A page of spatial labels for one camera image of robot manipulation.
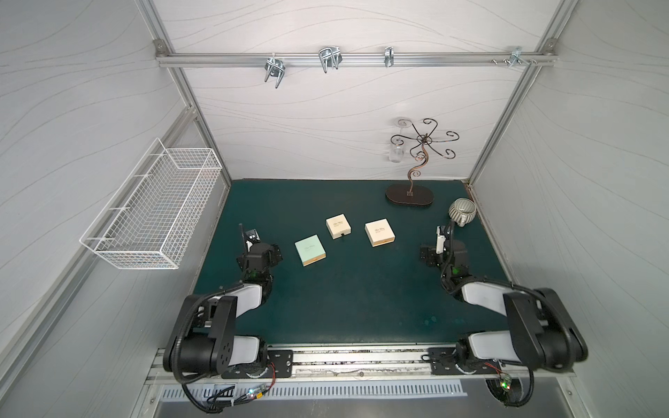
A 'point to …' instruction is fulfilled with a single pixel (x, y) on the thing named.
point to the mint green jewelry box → (310, 250)
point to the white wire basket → (151, 218)
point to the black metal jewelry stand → (413, 194)
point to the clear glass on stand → (396, 151)
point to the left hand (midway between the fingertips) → (260, 246)
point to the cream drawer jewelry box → (380, 232)
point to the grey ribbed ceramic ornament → (462, 211)
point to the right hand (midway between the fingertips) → (438, 242)
